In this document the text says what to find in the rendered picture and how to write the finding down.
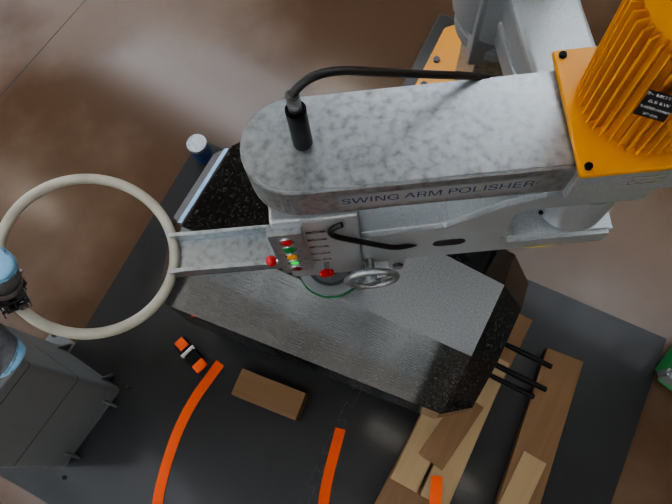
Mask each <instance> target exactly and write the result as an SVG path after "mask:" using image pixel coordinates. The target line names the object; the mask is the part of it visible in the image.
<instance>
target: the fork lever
mask: <svg viewBox="0 0 672 504"><path fill-rule="evenodd" d="M267 226H270V224H269V225H258V226H246V227H235V228H223V229H211V230H200V231H188V232H177V233H168V237H169V238H170V239H171V238H174V239H178V242H179V249H180V263H179V268H176V269H168V273H169V274H175V275H177V277H186V276H198V275H209V274H221V273H233V272H244V271H256V270H268V269H279V268H281V265H280V263H277V264H276V265H275V266H273V267H270V266H268V265H267V264H266V258H267V257H268V256H269V255H273V256H275V257H276V255H275V253H274V251H273V249H272V247H271V245H270V243H269V241H268V239H267V237H266V227H267ZM276 258H277V257H276ZM401 268H403V264H402V263H394V264H393V265H392V269H401Z"/></svg>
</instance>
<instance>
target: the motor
mask: <svg viewBox="0 0 672 504"><path fill-rule="evenodd" d="M552 59H553V64H554V68H555V73H556V77H557V82H558V86H559V91H560V95H561V100H562V104H563V109H564V113H565V118H566V122H567V126H568V131H569V135H570V140H571V144H572V149H573V153H574V158H575V162H576V167H577V171H578V176H579V178H590V177H601V176H611V175H621V174H631V173H642V172H652V171H662V170H672V0H622V2H621V4H620V6H619V8H618V10H617V12H616V14H615V15H614V17H613V19H612V21H611V23H610V25H609V27H608V29H607V30H606V32H605V34H604V36H603V38H602V40H601V42H600V44H599V45H598V46H595V47H585V48H576V49H566V50H556V51H553V53H552Z"/></svg>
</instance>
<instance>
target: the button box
mask: <svg viewBox="0 0 672 504"><path fill-rule="evenodd" d="M266 237H267V239H268V241H269V243H270V245H271V247H272V249H273V251H274V253H275V255H276V257H277V259H278V261H279V263H280V265H281V268H282V270H283V272H284V273H292V272H303V271H313V270H314V265H313V261H312V258H311V255H310V252H309V249H308V245H307V242H306V239H305V236H304V233H303V230H302V227H294V228H284V229H273V228H272V227H271V226H267V227H266ZM283 239H292V240H294V243H293V244H292V245H291V246H293V247H296V248H297V250H296V251H295V252H294V253H297V254H299V255H300V256H299V257H298V258H297V259H295V260H301V261H302V263H301V264H298V265H289V264H288V261H290V260H288V259H287V258H285V255H287V254H288V253H285V252H283V251H282V249H283V248H284V247H285V246H282V245H280V244H279V241H280V240H283ZM293 266H303V267H304V269H303V270H300V271H293V270H291V269H290V268H291V267H293Z"/></svg>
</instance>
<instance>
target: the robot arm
mask: <svg viewBox="0 0 672 504"><path fill-rule="evenodd" d="M21 273H23V270H22V269H20V270H19V267H18V263H17V260H16V258H15V257H14V256H13V255H12V254H11V253H10V252H9V251H8V250H6V249H5V248H2V247H0V311H1V312H2V314H3V316H4V317H5V319H7V317H6V313H7V314H10V313H12V312H13V311H14V312H15V311H17V310H19V308H18V307H20V309H21V310H22V311H23V310H24V309H26V308H28V305H27V303H28V304H29V305H30V306H31V307H32V303H31V301H30V299H29V298H28V296H27V288H26V285H27V282H26V280H25V279H23V277H22V275H21ZM3 307H4V309H5V310H6V311H4V309H3ZM12 310H13V311H12ZM25 354H26V347H25V345H24V344H23V343H22V342H21V341H20V340H19V338H18V337H17V336H16V335H14V334H13V333H12V332H11V331H9V330H8V329H7V328H6V327H5V326H4V325H3V324H2V323H1V322H0V378H3V377H5V376H7V375H9V374H10V373H11V372H12V371H13V370H15V369H16V368H17V367H18V366H19V364H20V363H21V362H22V360H23V358H24V356H25Z"/></svg>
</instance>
